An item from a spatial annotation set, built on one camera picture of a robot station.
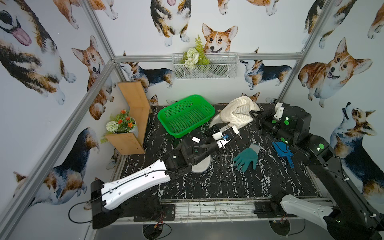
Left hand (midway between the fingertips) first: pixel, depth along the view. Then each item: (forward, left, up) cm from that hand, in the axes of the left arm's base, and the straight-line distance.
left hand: (229, 122), depth 59 cm
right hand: (+5, -10, +4) cm, 12 cm away
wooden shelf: (+8, +50, -28) cm, 58 cm away
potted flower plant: (+15, +54, -19) cm, 60 cm away
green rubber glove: (+1, -14, -39) cm, 42 cm away
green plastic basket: (+40, +22, -41) cm, 61 cm away
